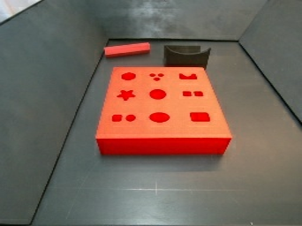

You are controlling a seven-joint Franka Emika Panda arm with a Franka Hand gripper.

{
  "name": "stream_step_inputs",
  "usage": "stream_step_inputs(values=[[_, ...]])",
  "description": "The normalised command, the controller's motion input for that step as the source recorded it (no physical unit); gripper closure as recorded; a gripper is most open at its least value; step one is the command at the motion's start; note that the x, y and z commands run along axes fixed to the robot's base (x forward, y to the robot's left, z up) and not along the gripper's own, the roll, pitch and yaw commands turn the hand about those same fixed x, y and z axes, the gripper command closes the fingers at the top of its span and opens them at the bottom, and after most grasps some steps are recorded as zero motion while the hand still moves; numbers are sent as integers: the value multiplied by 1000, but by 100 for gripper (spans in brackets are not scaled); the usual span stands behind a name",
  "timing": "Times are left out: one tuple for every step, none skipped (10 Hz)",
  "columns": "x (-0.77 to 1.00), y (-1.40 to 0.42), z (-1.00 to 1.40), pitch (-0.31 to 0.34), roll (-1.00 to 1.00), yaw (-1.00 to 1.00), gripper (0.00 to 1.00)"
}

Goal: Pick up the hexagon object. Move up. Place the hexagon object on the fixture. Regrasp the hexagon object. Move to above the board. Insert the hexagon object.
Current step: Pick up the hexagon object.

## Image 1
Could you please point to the red shape-sorter block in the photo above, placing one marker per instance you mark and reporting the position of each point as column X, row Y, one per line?
column 161, row 111

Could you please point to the black curved peg holder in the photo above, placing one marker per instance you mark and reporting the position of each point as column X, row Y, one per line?
column 185, row 56

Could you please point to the red hexagonal peg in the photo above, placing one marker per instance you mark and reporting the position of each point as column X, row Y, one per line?
column 127, row 50

